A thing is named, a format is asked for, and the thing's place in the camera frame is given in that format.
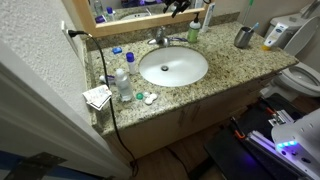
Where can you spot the small purple tube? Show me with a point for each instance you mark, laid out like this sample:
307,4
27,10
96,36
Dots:
107,79

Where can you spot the small white bottle blue cap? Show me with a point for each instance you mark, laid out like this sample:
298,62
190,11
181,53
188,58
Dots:
131,63

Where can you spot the white green contact lens case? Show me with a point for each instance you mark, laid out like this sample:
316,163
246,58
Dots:
148,98

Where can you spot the blue toothbrush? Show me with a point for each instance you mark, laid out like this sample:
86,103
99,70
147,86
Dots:
254,26

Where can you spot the clear plastic water bottle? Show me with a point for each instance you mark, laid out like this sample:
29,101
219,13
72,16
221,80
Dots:
124,85

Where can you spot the white toilet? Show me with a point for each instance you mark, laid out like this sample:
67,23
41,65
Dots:
296,76

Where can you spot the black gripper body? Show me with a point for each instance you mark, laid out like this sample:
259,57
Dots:
181,2

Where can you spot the small blue case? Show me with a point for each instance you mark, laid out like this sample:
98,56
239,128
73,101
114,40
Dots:
117,50

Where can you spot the white paper cards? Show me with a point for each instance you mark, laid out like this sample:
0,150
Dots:
97,96

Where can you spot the purple toothbrush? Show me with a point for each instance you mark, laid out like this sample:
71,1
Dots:
178,39

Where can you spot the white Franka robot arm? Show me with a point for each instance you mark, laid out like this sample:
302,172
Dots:
300,140

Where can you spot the black robot cart platform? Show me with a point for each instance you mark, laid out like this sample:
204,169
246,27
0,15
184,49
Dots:
226,153

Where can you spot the steel cup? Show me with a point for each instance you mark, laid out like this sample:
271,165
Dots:
242,38

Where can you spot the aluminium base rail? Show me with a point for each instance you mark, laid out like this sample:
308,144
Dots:
263,140

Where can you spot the beige vanity cabinet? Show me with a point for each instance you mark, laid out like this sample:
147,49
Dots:
173,123

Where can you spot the chrome sink tap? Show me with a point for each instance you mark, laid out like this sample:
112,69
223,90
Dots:
160,37

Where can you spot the tall white tube orange cap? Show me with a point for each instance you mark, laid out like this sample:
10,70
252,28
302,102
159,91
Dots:
275,36

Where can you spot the white oval sink basin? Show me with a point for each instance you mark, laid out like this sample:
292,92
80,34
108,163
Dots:
173,66

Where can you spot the green soap pump bottle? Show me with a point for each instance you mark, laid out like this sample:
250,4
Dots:
193,31

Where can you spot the black orange clamp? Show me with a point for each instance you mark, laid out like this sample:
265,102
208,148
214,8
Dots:
237,129
270,111

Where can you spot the white blue toothpaste tube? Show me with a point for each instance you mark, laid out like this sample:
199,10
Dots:
208,18

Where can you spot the wooden framed mirror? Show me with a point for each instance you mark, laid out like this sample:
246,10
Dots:
133,23

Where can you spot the white door frame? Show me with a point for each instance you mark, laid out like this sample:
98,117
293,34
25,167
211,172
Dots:
50,133

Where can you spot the white wall outlet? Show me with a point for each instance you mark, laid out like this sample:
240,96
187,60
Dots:
68,35

